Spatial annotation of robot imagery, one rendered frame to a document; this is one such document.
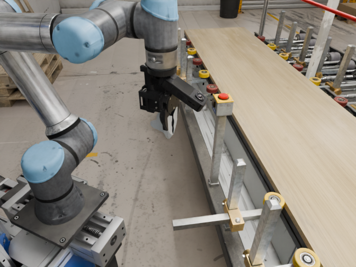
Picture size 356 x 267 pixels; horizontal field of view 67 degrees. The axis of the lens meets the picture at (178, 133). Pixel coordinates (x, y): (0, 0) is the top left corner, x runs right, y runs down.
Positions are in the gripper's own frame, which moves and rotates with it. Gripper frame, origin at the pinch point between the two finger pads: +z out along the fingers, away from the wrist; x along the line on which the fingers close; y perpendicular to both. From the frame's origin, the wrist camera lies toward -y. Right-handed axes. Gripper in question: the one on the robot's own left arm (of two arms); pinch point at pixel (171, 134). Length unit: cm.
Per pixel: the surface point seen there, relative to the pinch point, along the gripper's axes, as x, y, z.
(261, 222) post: 0.0, -29.1, 23.4
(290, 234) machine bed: -21, -42, 51
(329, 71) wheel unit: -188, -54, 47
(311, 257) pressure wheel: -7, -47, 41
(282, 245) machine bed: -22, -41, 61
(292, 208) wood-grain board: -25, -40, 42
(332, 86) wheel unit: -158, -56, 47
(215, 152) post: -41, -3, 38
